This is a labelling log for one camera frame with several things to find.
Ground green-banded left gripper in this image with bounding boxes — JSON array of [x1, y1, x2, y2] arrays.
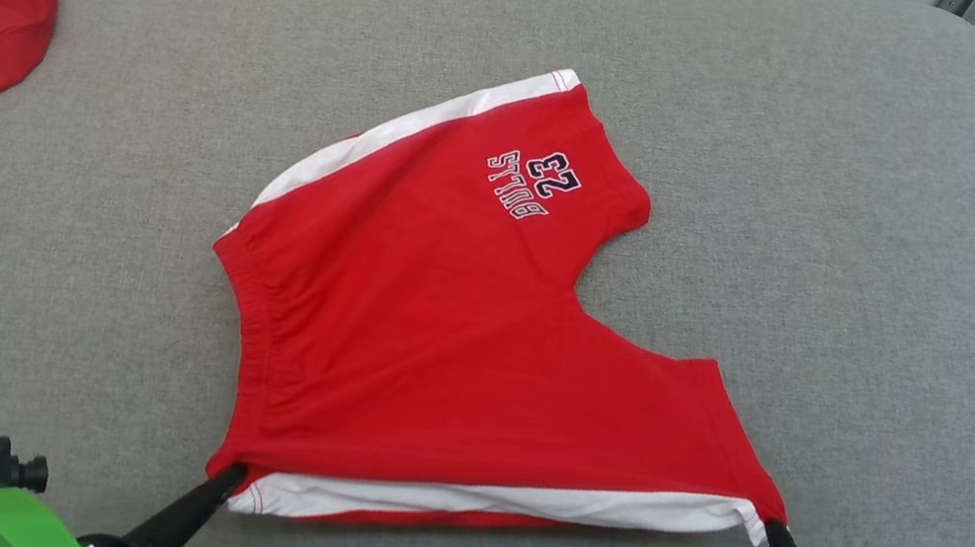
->
[[0, 421, 250, 547]]

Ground red white basketball shorts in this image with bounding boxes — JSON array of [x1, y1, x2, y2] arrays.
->
[[169, 13, 861, 547]]

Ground grey fabric sofa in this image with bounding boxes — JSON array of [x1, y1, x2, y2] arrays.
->
[[0, 0, 975, 547]]

